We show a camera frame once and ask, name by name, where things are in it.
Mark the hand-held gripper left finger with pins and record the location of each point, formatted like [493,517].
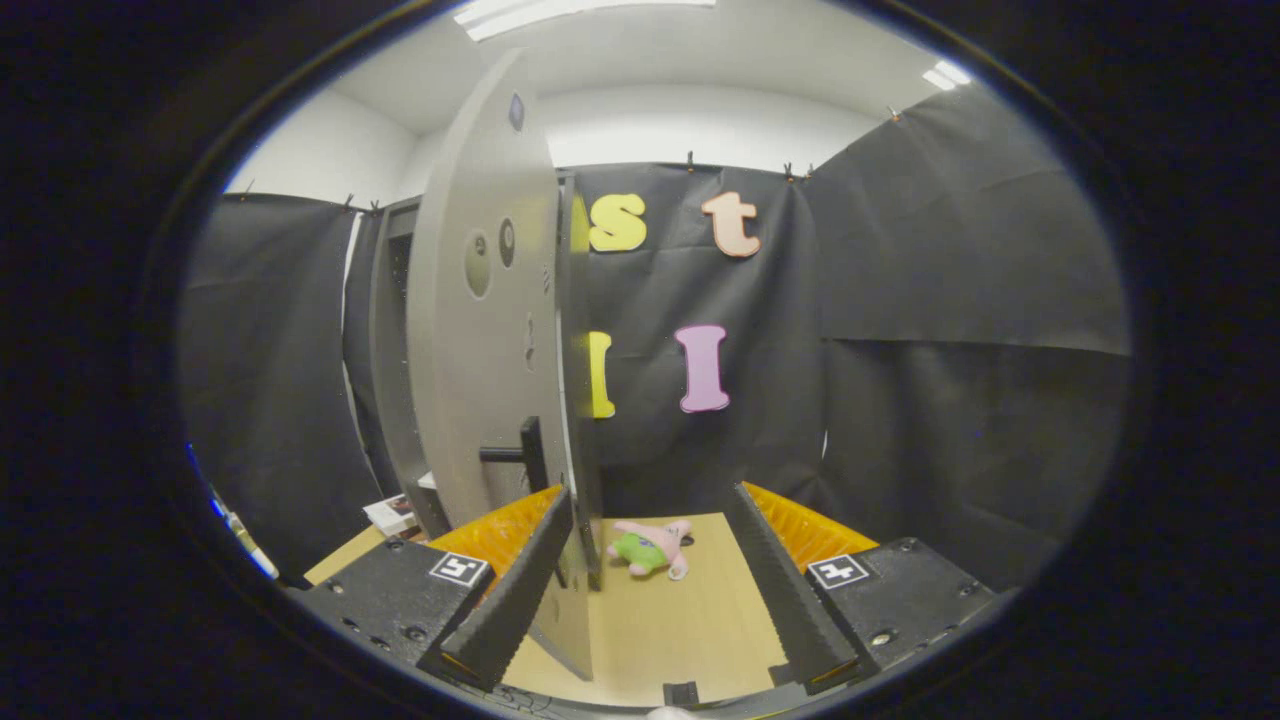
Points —
[525,590]

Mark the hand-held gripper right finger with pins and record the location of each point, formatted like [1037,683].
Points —
[775,580]

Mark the beige shoe cabinet door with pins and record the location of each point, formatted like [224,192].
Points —
[470,380]

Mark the pink and green plush toy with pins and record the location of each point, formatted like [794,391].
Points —
[640,552]

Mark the small black block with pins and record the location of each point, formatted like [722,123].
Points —
[680,694]

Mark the printed booklet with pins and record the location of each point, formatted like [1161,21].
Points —
[392,515]

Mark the black backdrop cloth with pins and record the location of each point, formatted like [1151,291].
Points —
[900,400]

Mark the white object with gold part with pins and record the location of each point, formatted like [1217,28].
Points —
[250,545]

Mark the row of black cloth clips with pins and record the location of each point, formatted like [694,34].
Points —
[690,160]

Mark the small ceiling light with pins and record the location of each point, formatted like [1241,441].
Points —
[947,75]

